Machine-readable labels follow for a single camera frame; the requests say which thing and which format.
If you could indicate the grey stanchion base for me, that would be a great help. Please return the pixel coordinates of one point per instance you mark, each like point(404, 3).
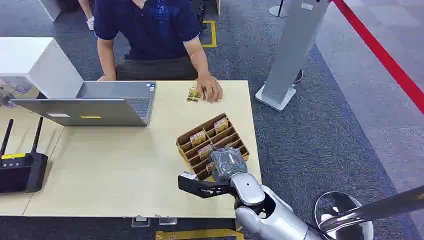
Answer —
point(278, 11)

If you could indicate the metal desk clamp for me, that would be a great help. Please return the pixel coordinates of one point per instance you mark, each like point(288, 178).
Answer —
point(167, 220)
point(140, 221)

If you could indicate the grey laptop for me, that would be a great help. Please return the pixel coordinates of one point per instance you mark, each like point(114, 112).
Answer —
point(89, 107)

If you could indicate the yellow patterned board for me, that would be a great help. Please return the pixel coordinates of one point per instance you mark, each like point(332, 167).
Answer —
point(198, 235)

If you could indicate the white cabinet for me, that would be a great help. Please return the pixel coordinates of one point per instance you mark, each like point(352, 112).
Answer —
point(39, 64)

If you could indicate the person's leg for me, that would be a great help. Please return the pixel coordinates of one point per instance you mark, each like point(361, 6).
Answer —
point(86, 11)

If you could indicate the chrome stanchion base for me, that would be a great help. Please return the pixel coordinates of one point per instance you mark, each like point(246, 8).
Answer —
point(331, 205)

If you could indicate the chrome stanchion pole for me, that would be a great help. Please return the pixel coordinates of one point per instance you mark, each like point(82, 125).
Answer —
point(381, 207)

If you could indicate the wooden card box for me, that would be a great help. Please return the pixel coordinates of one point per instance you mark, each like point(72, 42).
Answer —
point(228, 136)

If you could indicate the red barrier belt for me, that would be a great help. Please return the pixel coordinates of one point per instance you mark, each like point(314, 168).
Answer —
point(381, 54)

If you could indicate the printed poster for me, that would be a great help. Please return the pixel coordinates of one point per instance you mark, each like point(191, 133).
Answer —
point(15, 91)

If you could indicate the person's left hand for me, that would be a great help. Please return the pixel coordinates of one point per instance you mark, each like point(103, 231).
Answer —
point(210, 88)

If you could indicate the black router with antennas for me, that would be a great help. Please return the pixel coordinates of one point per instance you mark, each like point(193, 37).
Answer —
point(21, 172)

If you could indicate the grey kiosk stand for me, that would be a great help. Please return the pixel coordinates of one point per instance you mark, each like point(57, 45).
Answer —
point(293, 53)

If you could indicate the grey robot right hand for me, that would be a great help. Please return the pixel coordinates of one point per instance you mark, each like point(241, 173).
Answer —
point(228, 162)

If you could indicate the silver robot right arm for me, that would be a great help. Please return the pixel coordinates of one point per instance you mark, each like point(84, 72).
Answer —
point(271, 215)

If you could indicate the person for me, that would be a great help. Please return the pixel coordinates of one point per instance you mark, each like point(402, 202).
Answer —
point(152, 33)

